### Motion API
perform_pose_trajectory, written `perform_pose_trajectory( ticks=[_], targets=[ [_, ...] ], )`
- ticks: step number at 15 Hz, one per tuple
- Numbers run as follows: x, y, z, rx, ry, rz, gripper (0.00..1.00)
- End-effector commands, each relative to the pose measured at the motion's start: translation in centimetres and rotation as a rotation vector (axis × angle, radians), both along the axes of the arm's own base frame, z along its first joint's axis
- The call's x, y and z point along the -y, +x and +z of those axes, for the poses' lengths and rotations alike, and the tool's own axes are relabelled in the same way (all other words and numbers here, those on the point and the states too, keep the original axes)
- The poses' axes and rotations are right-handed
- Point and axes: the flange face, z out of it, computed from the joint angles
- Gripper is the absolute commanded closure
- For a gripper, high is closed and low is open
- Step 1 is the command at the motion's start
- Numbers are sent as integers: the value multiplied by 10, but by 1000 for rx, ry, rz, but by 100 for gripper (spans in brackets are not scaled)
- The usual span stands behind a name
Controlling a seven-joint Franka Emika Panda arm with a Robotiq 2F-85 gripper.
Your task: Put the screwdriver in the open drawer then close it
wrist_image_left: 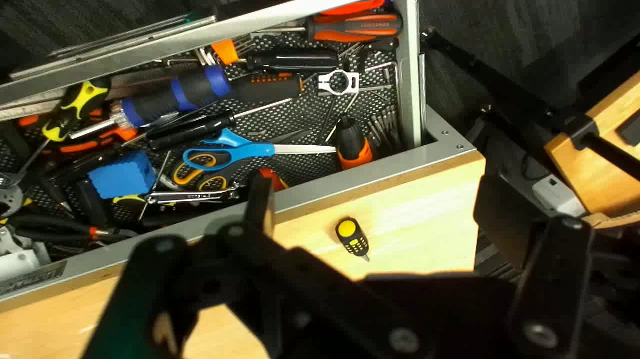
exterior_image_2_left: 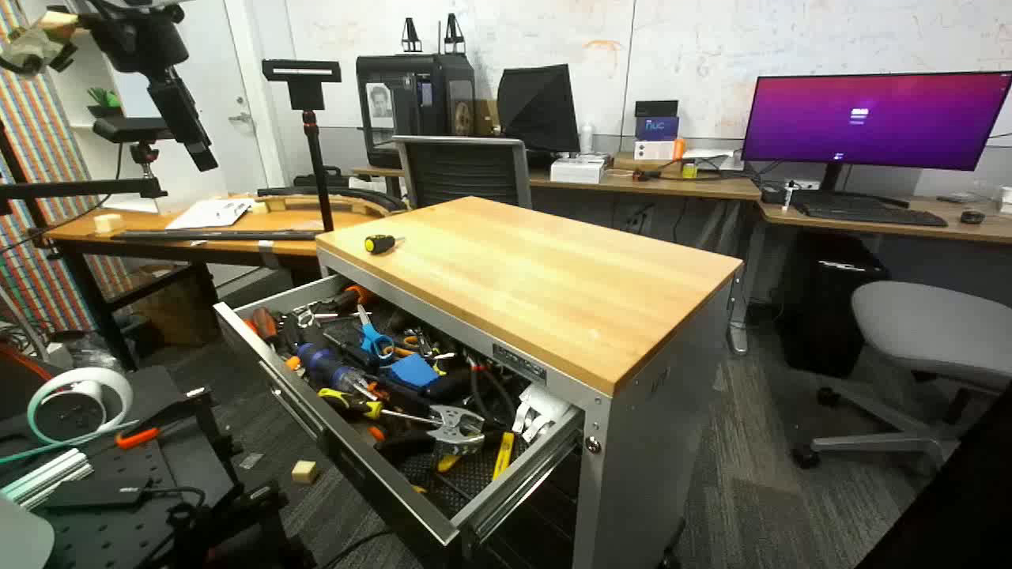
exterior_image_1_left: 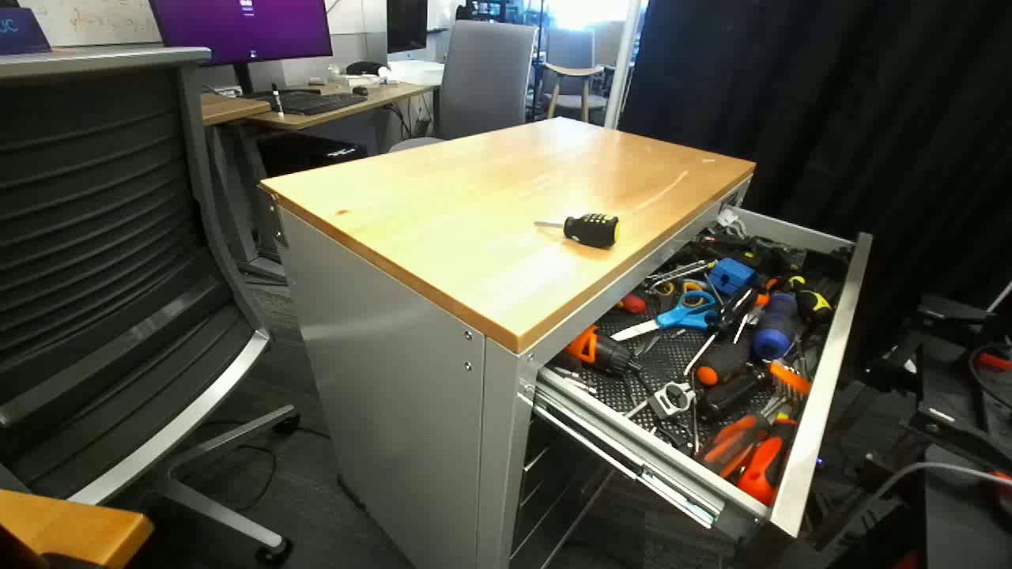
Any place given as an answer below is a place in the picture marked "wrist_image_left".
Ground grey metal tool drawer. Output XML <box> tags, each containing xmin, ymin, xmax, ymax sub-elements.
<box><xmin>0</xmin><ymin>0</ymin><xmax>427</xmax><ymax>296</ymax></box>

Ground blue black foam handle tool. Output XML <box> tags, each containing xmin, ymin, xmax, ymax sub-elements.
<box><xmin>118</xmin><ymin>64</ymin><xmax>231</xmax><ymax>128</ymax></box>

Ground blue plastic box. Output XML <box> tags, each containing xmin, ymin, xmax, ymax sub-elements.
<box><xmin>86</xmin><ymin>150</ymin><xmax>157</xmax><ymax>200</ymax></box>

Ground yellow black handled snips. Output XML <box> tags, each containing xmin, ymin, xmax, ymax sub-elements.
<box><xmin>170</xmin><ymin>158</ymin><xmax>231</xmax><ymax>192</ymax></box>

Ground black orange tool handle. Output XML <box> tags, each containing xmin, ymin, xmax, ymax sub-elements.
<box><xmin>225</xmin><ymin>70</ymin><xmax>305</xmax><ymax>106</ymax></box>

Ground red black tool handle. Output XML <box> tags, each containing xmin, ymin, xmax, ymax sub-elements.
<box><xmin>241</xmin><ymin>166</ymin><xmax>289</xmax><ymax>236</ymax></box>

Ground white metal ring clamp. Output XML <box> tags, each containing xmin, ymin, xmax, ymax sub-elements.
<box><xmin>315</xmin><ymin>68</ymin><xmax>361</xmax><ymax>98</ymax></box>

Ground stubby black orange screwdriver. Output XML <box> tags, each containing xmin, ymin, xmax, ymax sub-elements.
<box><xmin>331</xmin><ymin>116</ymin><xmax>375</xmax><ymax>170</ymax></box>

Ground yellow black grip screwdriver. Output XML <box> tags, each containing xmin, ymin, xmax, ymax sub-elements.
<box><xmin>11</xmin><ymin>78</ymin><xmax>112</xmax><ymax>188</ymax></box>

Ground orange hex key holder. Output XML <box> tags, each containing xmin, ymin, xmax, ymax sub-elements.
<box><xmin>210</xmin><ymin>38</ymin><xmax>241</xmax><ymax>68</ymax></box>

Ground grey plastic connector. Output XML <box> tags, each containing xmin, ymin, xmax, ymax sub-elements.
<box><xmin>531</xmin><ymin>174</ymin><xmax>587</xmax><ymax>218</ymax></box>

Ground stubby yellow black screwdriver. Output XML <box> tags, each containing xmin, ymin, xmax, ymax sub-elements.
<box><xmin>333</xmin><ymin>216</ymin><xmax>372</xmax><ymax>264</ymax></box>

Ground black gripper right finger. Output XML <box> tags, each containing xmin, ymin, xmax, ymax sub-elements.
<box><xmin>507</xmin><ymin>216</ymin><xmax>596</xmax><ymax>359</ymax></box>

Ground thin black screwdriver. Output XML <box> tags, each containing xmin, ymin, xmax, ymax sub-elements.
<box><xmin>142</xmin><ymin>98</ymin><xmax>296</xmax><ymax>152</ymax></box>

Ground blue handled scissors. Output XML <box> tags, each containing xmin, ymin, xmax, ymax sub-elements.
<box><xmin>180</xmin><ymin>128</ymin><xmax>338</xmax><ymax>176</ymax></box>

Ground grey cabinet with wooden top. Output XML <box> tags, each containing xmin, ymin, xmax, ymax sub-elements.
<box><xmin>0</xmin><ymin>102</ymin><xmax>487</xmax><ymax>359</ymax></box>

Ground orange handled pliers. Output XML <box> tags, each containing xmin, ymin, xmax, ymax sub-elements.
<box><xmin>18</xmin><ymin>112</ymin><xmax>138</xmax><ymax>156</ymax></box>

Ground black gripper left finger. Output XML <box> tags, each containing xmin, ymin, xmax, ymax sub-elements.
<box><xmin>82</xmin><ymin>234</ymin><xmax>203</xmax><ymax>359</ymax></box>

